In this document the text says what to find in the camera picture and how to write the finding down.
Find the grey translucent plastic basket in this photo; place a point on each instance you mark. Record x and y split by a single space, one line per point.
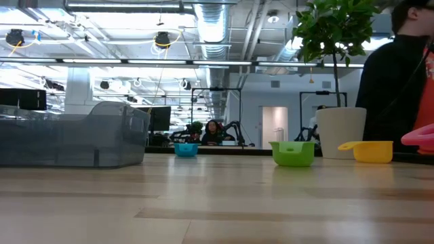
68 142

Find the black metal frame stand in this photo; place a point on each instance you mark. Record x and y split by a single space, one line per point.
217 89
322 92

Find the black computer monitor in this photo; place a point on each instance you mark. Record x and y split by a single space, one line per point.
22 99
161 118

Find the black aluminium table frame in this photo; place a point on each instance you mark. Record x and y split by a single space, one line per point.
237 151

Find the green measuring cup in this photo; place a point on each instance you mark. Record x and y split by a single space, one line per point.
292 157

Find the black background robot arm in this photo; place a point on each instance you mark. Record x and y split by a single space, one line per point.
237 130
184 133

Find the yellow measuring cup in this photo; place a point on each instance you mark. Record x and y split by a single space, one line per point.
373 153

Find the long ceiling light strip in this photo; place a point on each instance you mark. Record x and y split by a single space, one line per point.
156 62

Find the silver ventilation duct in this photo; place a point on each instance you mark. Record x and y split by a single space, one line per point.
212 27

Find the small teal measuring cup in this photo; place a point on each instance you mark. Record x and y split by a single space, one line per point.
186 150

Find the yellow hanging pendant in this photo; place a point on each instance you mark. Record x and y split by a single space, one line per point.
311 80

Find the white plant pot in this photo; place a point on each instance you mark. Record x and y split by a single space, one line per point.
340 132

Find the person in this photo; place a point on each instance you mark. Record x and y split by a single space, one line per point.
313 123
213 133
386 95

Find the red measuring cup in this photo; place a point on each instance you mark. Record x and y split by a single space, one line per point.
420 139

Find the green leafy plant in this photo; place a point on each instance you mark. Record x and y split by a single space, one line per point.
332 27

